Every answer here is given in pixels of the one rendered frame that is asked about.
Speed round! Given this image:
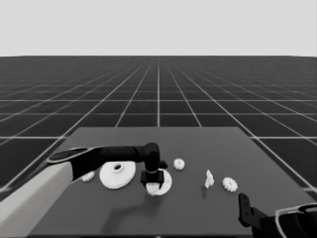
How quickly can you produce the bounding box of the medium white toothed gear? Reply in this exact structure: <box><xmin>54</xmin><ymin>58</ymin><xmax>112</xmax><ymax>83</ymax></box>
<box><xmin>222</xmin><ymin>177</ymin><xmax>239</xmax><ymax>193</ymax></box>

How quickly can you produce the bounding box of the small white T-shaped piece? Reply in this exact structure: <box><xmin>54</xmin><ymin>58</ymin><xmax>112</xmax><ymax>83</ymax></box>
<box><xmin>203</xmin><ymin>169</ymin><xmax>215</xmax><ymax>189</ymax></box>

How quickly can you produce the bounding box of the large thick white disc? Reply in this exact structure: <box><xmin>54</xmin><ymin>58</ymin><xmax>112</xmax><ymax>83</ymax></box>
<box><xmin>99</xmin><ymin>161</ymin><xmax>137</xmax><ymax>190</ymax></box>

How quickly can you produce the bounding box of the white round carrier with pins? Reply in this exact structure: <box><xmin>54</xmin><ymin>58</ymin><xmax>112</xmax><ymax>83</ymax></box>
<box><xmin>145</xmin><ymin>168</ymin><xmax>173</xmax><ymax>196</ymax></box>

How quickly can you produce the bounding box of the small white toothed gear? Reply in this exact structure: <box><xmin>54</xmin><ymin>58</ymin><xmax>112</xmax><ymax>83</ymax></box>
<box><xmin>81</xmin><ymin>171</ymin><xmax>96</xmax><ymax>183</ymax></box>
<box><xmin>173</xmin><ymin>158</ymin><xmax>186</xmax><ymax>171</ymax></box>
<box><xmin>146</xmin><ymin>183</ymin><xmax>161</xmax><ymax>196</ymax></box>

